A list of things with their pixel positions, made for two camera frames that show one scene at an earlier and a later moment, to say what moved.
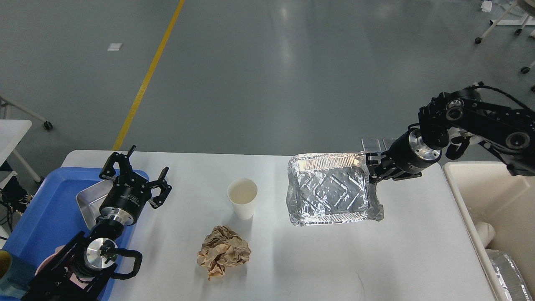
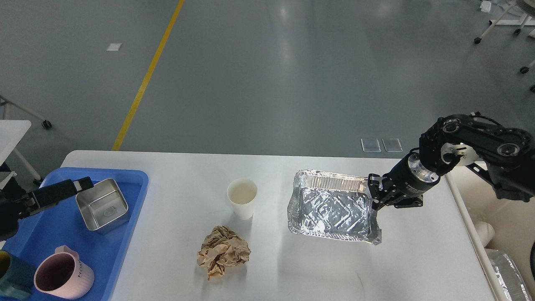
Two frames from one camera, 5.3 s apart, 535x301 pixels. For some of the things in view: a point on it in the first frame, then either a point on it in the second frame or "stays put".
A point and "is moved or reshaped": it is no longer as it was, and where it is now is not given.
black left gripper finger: (108, 172) to (49, 195)
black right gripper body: (410, 153) to (412, 178)
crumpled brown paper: (222, 248) stays put
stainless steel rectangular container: (90, 199) stays put
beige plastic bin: (489, 192) stays put
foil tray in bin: (505, 267) stays put
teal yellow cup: (16, 274) stays put
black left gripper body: (125, 200) to (11, 207)
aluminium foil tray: (331, 188) is moved or reshaped
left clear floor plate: (371, 145) stays put
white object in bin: (486, 232) stays put
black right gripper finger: (386, 158) to (379, 185)
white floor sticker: (113, 47) stays put
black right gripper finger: (378, 172) to (388, 199)
